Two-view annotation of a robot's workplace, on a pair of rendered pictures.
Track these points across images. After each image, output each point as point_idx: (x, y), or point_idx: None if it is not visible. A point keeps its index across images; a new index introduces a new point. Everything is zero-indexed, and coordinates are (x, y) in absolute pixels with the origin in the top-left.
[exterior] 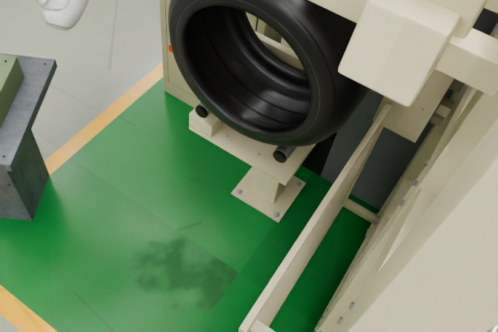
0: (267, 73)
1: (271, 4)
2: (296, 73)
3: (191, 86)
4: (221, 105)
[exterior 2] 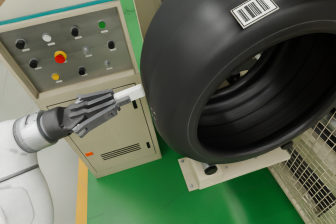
0: (208, 106)
1: (326, 4)
2: (228, 90)
3: (206, 160)
4: (235, 151)
